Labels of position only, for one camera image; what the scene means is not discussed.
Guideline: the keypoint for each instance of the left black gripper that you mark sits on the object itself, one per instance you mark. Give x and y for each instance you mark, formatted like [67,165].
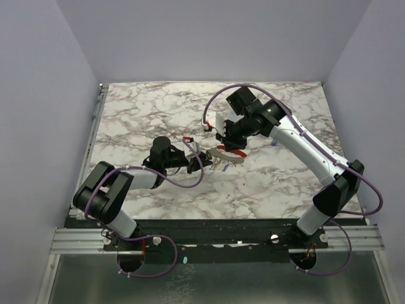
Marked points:
[193,164]

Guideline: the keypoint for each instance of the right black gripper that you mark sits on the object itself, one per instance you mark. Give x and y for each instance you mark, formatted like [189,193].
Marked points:
[232,140]

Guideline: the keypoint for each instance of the metal key organizer red handle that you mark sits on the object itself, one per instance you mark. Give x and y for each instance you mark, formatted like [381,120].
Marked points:
[219,155]

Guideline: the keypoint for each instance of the blue key tag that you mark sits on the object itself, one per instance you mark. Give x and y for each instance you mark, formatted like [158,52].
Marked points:
[225,168]

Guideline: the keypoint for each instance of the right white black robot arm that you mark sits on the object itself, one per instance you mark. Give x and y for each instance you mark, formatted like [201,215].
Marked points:
[339,177]

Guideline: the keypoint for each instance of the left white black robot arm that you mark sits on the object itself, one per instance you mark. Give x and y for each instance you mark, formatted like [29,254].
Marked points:
[102,194]

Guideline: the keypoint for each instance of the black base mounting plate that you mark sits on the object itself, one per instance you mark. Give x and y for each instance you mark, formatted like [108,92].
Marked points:
[211,241]

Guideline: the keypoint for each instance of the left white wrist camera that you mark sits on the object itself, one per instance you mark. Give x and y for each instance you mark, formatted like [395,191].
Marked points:
[191,148]

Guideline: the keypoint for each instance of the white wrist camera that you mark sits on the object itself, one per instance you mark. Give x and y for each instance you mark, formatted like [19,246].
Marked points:
[191,148]
[217,122]

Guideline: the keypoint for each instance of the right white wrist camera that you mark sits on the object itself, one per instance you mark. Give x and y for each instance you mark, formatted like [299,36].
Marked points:
[217,122]

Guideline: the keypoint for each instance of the aluminium left side rail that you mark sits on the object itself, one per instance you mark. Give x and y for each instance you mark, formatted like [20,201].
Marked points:
[96,119]

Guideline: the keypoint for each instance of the aluminium rail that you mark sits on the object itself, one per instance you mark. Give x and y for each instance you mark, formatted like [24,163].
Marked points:
[90,241]
[96,119]

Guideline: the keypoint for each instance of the aluminium front rail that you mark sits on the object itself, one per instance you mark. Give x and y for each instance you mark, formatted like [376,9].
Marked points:
[90,241]

